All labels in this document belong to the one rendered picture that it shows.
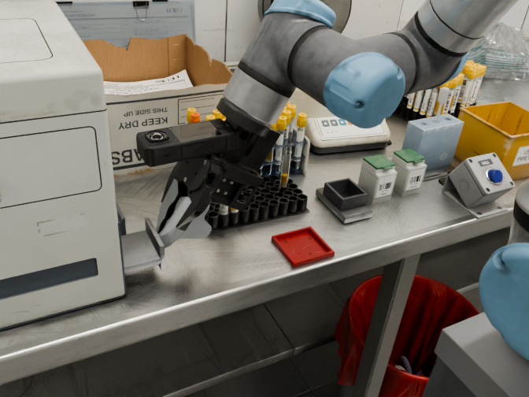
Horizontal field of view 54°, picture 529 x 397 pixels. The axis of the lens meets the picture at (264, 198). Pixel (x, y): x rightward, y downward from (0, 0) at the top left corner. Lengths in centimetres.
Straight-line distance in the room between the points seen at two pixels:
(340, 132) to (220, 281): 45
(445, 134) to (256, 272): 46
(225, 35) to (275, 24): 68
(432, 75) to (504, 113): 55
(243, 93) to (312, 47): 10
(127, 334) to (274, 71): 36
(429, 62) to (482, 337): 32
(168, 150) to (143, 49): 57
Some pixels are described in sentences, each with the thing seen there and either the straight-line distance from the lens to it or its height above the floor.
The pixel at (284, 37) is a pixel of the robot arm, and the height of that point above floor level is 119.
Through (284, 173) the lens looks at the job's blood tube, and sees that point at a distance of 84.
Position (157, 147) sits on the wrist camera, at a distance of 60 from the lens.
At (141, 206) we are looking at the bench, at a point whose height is 87.
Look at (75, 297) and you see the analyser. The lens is 67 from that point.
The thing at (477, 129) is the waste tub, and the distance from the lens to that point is 107.
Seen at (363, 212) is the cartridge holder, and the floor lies 89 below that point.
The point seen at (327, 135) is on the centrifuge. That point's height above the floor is 91.
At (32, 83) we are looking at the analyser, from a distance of 53.
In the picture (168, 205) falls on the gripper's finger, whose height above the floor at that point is 96.
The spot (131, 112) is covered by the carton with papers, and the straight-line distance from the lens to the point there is 89.
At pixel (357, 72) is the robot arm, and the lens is 54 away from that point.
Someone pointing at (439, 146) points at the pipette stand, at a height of 93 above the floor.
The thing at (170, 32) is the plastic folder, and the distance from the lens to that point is 119.
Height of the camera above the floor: 135
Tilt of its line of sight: 33 degrees down
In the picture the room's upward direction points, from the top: 5 degrees clockwise
